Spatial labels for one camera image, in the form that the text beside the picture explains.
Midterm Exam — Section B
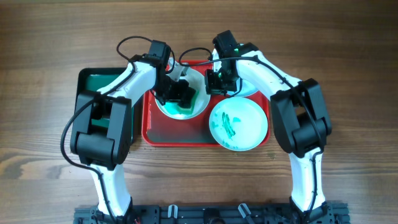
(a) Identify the green sponge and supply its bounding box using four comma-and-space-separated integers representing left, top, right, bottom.
161, 87, 198, 115

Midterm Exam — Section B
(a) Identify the white plate with green stain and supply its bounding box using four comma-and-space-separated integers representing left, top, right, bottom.
155, 68, 210, 120

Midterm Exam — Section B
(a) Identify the light blue plate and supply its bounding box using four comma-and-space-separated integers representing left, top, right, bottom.
209, 97, 269, 152
212, 58, 260, 98

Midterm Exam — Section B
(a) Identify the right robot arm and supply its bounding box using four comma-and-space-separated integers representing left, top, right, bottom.
205, 30, 331, 217

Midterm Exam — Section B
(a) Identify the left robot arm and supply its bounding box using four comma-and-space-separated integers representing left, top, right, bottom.
64, 40, 196, 223

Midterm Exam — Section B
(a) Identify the red plastic tray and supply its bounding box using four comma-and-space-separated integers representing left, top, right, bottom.
141, 59, 271, 147

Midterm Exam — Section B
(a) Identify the dark green rectangular tray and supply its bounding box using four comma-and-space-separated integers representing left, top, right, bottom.
76, 67, 134, 145

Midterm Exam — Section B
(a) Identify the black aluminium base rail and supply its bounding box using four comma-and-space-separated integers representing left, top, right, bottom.
73, 202, 351, 224

